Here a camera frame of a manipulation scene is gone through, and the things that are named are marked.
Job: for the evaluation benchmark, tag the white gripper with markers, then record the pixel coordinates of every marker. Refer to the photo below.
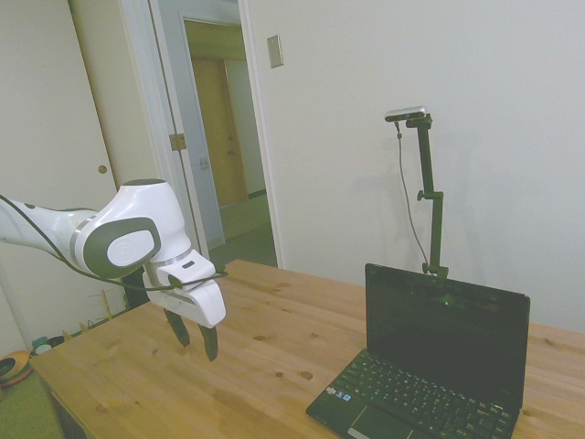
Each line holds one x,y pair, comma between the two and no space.
208,304

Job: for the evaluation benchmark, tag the black Asus laptop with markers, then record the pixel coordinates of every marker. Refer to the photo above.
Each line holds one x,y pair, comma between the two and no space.
434,320

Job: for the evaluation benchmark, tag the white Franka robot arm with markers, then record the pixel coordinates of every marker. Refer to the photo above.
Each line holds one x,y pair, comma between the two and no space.
137,215

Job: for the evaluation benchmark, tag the wooden peg rack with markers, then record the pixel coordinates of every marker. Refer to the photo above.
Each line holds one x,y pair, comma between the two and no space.
106,306

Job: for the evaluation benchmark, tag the white room door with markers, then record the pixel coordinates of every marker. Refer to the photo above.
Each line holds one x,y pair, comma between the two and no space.
201,206

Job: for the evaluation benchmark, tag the teal lidded cup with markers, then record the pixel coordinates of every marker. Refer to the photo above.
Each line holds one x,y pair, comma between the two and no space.
41,345

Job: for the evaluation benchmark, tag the metal door latch plate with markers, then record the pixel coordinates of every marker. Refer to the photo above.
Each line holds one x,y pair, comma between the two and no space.
203,163

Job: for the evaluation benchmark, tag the orange bowl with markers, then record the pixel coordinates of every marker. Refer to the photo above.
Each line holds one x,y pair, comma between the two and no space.
18,360

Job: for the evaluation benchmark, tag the brass door hinge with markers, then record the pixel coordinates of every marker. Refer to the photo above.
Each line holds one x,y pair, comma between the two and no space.
177,142

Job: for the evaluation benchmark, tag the wooden hallway door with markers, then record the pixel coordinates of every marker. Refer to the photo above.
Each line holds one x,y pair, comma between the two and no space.
215,137

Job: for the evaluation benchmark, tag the white closet door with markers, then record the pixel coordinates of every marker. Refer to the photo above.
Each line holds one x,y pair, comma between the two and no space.
123,91

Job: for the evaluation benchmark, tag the white door frame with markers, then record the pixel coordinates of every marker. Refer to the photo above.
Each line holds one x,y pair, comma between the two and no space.
260,137

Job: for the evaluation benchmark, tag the black articulated camera stand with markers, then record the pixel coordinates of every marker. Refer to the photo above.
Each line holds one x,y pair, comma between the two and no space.
436,228

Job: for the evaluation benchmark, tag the metal wall switch plate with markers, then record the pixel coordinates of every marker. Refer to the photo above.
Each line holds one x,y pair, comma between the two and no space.
274,51

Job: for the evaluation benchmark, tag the silver camera on stand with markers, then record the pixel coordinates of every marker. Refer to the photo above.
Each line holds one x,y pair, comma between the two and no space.
407,113

